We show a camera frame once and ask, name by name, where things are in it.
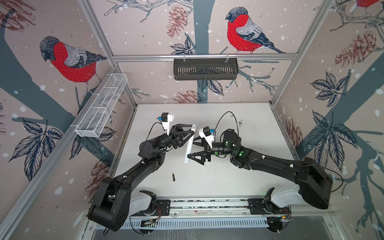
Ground white remote control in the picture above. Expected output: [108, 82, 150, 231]
[185, 125, 196, 164]

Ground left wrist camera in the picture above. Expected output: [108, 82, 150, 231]
[159, 113, 174, 132]

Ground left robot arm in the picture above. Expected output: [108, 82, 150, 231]
[87, 124, 196, 232]

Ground black wall basket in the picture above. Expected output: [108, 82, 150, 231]
[174, 58, 239, 81]

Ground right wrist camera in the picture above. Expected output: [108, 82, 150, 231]
[199, 126, 215, 147]

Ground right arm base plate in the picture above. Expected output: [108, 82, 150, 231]
[248, 198, 291, 215]

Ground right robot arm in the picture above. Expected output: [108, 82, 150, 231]
[186, 129, 333, 210]

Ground aluminium front rail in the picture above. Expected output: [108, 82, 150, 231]
[85, 196, 335, 220]

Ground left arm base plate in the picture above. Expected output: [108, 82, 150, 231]
[132, 200, 171, 217]

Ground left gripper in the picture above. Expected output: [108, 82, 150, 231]
[152, 126, 194, 153]

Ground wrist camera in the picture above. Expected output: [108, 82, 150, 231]
[199, 126, 215, 147]
[159, 113, 174, 132]

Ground slotted cable duct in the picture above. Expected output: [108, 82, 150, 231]
[121, 217, 270, 232]

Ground white wire mesh basket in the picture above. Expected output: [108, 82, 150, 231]
[75, 73, 128, 138]

